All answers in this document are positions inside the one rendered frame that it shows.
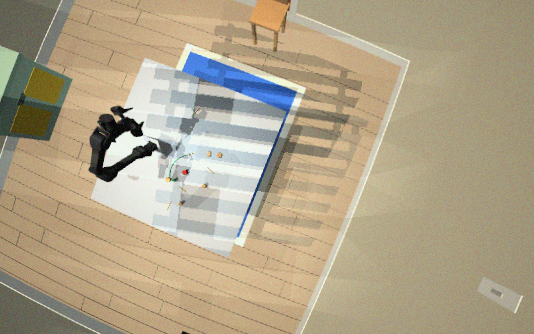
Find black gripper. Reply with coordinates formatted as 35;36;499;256
110;105;144;137

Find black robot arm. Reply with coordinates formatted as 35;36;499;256
89;114;158;182

